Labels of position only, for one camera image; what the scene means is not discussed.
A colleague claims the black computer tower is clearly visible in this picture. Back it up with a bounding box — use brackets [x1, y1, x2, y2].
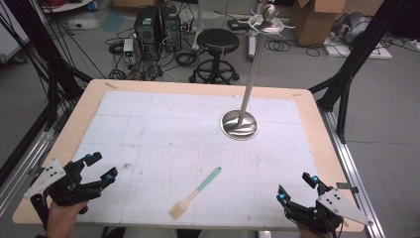
[133, 5, 163, 46]
[160, 4, 183, 53]

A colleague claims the grey tape piece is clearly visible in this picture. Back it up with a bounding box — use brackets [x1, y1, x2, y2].
[336, 181, 360, 194]

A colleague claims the black metal frame stand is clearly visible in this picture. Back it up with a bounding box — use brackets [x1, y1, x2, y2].
[308, 0, 411, 145]
[0, 0, 94, 131]

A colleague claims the aluminium rail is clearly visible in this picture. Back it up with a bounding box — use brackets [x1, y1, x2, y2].
[318, 106, 386, 238]
[0, 128, 56, 217]

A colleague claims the small grey power supply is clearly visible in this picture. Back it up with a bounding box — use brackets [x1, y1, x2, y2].
[122, 38, 136, 65]

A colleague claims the white round table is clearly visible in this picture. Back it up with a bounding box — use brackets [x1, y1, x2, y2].
[39, 0, 95, 14]

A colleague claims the large cardboard box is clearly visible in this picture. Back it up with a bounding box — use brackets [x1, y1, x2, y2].
[289, 0, 352, 48]

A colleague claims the grey rounded device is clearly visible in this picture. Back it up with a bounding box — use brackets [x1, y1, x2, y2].
[332, 12, 373, 46]

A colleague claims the silver metal hook stand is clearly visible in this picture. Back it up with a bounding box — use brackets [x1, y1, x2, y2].
[219, 3, 296, 142]

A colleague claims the person's left hand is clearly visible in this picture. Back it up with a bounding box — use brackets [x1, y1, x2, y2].
[46, 199, 89, 238]

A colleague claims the white power strip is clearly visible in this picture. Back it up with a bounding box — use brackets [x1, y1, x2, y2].
[247, 34, 258, 60]

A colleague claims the green handled wooden pastry brush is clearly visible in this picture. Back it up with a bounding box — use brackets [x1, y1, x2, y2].
[168, 167, 223, 220]

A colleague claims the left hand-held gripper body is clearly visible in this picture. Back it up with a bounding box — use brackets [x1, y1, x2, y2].
[23, 158, 107, 231]

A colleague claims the white grid paper mat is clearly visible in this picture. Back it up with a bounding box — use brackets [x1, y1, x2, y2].
[70, 90, 320, 231]

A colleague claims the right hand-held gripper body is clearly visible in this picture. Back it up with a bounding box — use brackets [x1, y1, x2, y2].
[284, 185, 374, 236]

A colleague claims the black round stool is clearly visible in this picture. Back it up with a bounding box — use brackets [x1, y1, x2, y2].
[188, 28, 242, 85]

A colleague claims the coiled black cable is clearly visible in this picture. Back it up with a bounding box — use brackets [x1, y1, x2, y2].
[263, 38, 292, 53]
[174, 51, 200, 67]
[108, 41, 125, 57]

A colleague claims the white flat board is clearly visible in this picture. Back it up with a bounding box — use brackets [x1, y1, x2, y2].
[322, 32, 394, 61]

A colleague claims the person's right hand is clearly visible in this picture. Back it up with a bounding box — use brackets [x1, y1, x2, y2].
[295, 223, 335, 238]

